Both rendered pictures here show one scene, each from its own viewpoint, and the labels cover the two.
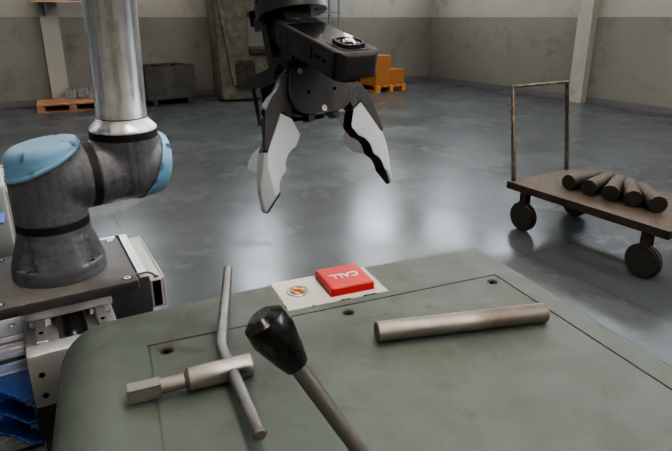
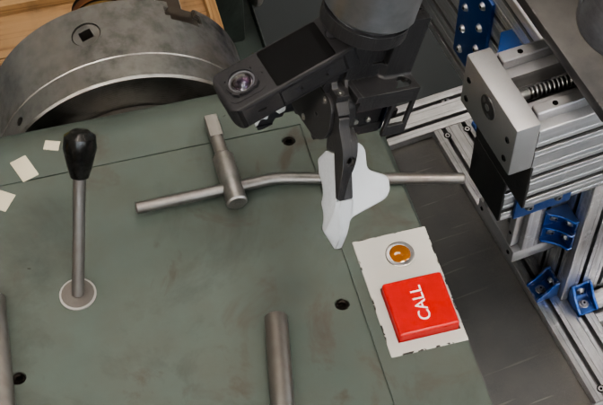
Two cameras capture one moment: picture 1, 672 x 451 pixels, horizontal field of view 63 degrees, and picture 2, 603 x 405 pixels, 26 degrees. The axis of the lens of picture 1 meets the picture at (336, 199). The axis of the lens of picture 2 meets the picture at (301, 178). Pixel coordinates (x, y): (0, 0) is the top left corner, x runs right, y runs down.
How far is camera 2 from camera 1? 1.18 m
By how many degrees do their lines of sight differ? 80
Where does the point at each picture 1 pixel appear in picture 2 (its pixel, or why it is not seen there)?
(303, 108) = not seen: hidden behind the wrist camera
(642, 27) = not seen: outside the picture
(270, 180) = not seen: hidden behind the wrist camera
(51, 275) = (582, 16)
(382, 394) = (184, 312)
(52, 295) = (557, 33)
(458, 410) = (148, 369)
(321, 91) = (307, 101)
